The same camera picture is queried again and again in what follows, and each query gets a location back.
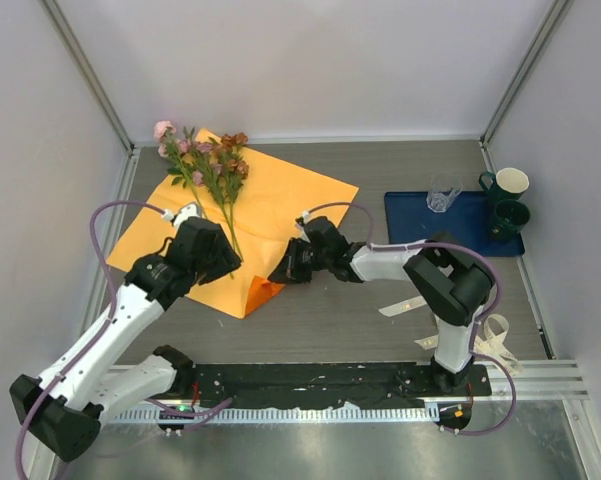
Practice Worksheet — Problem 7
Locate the blue plastic tray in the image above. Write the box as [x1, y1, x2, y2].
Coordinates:
[384, 191, 525, 257]

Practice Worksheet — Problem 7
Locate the aluminium front rail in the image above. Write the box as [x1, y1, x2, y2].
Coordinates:
[42, 359, 590, 426]

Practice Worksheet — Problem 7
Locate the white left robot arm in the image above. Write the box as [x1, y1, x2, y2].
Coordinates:
[9, 216, 241, 462]

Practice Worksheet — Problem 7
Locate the orange fake flower stem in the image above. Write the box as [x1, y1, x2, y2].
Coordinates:
[214, 131, 251, 231]

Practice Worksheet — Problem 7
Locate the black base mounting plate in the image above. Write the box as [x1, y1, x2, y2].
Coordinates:
[189, 362, 492, 410]

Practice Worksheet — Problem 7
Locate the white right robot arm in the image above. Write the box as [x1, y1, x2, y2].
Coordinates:
[268, 216, 496, 395]

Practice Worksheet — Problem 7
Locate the orange wrapping paper sheet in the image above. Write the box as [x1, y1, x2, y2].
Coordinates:
[108, 148, 359, 319]

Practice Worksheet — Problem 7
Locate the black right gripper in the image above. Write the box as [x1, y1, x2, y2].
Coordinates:
[269, 237, 332, 285]

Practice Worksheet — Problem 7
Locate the dark green mug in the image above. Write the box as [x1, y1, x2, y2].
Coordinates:
[488, 199, 531, 242]

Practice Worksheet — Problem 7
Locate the clear plastic cup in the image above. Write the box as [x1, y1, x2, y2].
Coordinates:
[426, 174, 463, 213]

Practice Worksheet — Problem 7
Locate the green mug white interior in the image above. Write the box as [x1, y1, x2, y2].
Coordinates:
[478, 167, 530, 208]

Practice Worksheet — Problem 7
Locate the pink fake flower stem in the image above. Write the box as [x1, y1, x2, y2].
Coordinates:
[188, 129, 243, 259]
[153, 120, 207, 218]

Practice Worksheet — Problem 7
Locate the cream printed ribbon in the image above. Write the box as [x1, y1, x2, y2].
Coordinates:
[379, 296, 523, 376]

